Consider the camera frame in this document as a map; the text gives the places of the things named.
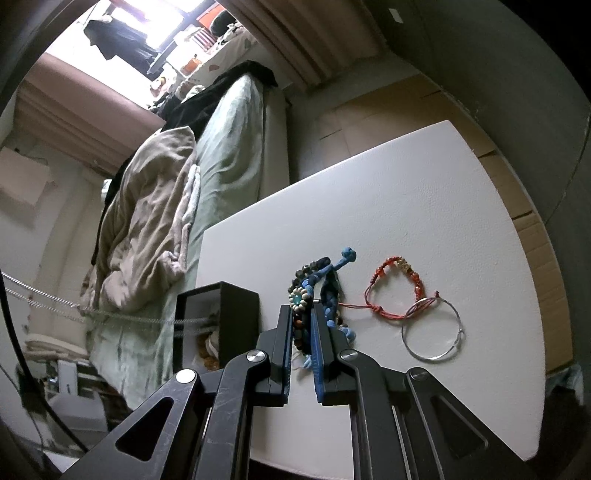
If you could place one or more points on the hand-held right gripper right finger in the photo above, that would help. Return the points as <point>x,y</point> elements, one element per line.
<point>317,350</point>

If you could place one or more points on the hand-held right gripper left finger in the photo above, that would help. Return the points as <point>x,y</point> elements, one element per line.
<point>282,350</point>

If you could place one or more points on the black jewelry box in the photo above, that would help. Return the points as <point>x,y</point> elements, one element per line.
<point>217,323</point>

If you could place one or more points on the white foam board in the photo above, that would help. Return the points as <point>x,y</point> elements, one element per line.
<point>392,221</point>

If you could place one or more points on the green bed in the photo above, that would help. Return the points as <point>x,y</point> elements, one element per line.
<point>221,184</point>

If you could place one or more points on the beige blanket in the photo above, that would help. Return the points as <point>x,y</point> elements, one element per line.
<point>147,217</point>

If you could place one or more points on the black clothing pile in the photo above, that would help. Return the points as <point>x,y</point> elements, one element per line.
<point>207,92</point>

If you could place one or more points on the beige curtain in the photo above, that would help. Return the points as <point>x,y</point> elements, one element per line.
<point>295,37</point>

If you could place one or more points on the hanging dark garment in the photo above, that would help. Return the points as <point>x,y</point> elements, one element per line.
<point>122,39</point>

